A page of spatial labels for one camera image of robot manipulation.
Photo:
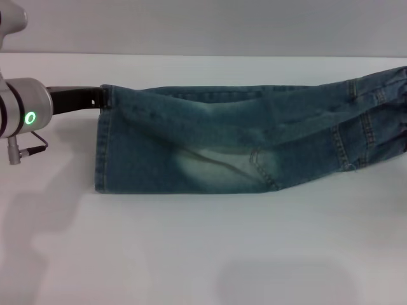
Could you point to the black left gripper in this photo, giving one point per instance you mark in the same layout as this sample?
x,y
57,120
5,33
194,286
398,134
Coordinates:
x,y
71,100

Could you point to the blue denim shorts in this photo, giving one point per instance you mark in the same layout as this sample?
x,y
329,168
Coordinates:
x,y
197,143

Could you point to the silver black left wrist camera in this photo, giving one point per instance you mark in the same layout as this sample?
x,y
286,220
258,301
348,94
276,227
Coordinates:
x,y
11,19

